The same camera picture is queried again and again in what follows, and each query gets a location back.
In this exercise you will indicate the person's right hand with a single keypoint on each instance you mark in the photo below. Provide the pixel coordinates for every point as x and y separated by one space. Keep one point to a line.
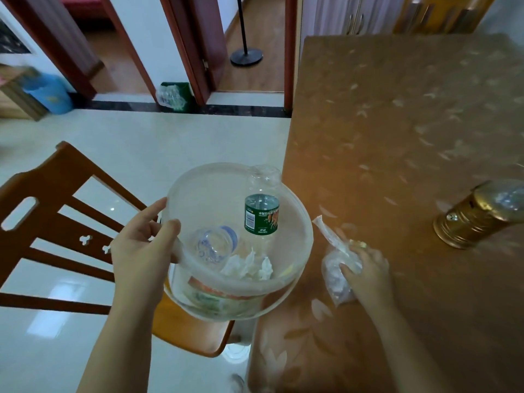
374 282

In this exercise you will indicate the person's left hand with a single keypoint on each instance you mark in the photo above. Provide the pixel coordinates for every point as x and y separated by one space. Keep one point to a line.
139 261

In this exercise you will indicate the white plastic bag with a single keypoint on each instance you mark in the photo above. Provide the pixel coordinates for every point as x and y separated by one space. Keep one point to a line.
333 278

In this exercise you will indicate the blue label plastic bottle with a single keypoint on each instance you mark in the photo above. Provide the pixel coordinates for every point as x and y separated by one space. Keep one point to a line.
215 245

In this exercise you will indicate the translucent plastic bucket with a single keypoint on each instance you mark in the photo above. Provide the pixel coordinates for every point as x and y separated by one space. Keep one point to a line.
204 192

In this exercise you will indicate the green label plastic bottle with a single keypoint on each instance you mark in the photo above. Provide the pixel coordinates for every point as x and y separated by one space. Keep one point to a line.
262 212

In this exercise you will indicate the person's right forearm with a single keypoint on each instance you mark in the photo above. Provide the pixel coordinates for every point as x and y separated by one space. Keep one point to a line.
405 356

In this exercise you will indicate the blue plastic bin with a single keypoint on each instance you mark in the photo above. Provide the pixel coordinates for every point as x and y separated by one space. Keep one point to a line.
51 94

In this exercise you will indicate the gold lantern with clear dome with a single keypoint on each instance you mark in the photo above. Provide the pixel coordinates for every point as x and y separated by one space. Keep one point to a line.
462 225

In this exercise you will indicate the orange wooden chair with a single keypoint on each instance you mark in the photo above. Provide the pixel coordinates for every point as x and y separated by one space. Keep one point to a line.
442 12
53 180

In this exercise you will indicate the brown floral table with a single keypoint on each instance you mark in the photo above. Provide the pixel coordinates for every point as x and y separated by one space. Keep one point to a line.
389 139

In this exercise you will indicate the green box with plastic bag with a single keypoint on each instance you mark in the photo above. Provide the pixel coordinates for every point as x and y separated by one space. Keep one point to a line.
176 94

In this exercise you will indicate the wooden box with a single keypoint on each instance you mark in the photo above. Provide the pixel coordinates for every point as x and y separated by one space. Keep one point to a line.
20 98

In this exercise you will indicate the black floor stand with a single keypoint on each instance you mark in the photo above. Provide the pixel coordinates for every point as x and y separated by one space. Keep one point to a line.
247 56

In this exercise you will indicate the dark red door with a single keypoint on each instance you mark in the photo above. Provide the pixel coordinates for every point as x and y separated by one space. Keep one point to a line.
204 36

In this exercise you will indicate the wood and purple cabinet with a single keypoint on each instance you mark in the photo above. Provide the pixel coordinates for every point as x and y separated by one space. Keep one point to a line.
327 14

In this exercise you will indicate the dark red door frame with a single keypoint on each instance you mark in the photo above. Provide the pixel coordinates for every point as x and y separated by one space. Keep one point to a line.
290 57
57 57

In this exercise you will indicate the dark wall picture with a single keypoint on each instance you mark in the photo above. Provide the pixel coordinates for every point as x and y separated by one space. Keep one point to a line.
10 38

